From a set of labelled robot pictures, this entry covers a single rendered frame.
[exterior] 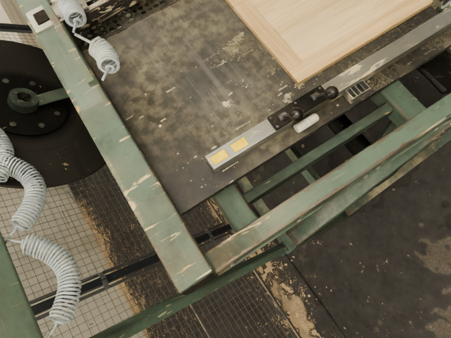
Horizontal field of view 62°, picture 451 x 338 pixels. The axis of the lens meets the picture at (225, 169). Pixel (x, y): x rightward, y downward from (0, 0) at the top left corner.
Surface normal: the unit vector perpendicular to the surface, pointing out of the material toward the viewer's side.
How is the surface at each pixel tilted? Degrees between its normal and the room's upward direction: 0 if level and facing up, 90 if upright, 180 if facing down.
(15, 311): 90
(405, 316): 0
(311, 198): 51
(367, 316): 0
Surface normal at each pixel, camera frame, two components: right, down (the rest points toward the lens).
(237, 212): -0.07, -0.35
